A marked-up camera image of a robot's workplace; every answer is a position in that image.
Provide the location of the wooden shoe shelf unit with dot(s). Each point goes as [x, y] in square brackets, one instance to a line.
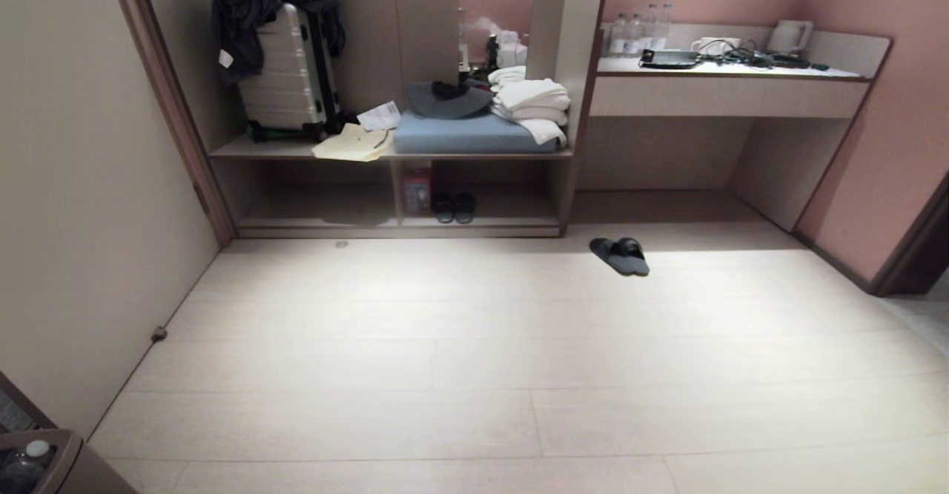
[385, 153]

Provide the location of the red box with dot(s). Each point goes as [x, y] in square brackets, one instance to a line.
[417, 191]

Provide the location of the blue bench cushion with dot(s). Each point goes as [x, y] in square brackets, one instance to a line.
[467, 135]

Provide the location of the grey brimmed hat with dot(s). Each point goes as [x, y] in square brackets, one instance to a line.
[445, 101]

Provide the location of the white folded towel stack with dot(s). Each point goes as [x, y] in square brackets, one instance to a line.
[530, 102]

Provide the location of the white paper sheet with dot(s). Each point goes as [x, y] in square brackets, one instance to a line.
[380, 116]

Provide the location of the beige paper bag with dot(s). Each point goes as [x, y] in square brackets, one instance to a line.
[352, 144]

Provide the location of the black slipper pair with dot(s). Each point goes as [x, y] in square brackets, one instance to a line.
[621, 255]

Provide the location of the dark bottle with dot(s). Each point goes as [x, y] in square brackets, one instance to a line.
[492, 52]

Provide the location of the clear water bottle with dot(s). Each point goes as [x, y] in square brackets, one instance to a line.
[650, 25]
[663, 24]
[635, 35]
[619, 35]

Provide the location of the silver ribbed suitcase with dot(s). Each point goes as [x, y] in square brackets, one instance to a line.
[285, 71]

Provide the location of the black tray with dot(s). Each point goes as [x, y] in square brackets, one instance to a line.
[671, 58]

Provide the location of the white cup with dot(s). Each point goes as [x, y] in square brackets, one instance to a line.
[715, 45]

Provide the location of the dark hanging clothes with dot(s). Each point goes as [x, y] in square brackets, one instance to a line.
[245, 19]

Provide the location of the floor door stopper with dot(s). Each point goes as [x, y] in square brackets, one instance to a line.
[159, 334]

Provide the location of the white electric kettle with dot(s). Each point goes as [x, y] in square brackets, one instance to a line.
[789, 36]

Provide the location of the brown waste bin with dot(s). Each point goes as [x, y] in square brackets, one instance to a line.
[63, 468]

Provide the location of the plastic bottle with white cap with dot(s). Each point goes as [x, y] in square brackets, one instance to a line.
[24, 466]

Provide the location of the wall-mounted desk counter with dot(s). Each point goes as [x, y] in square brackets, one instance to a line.
[730, 93]

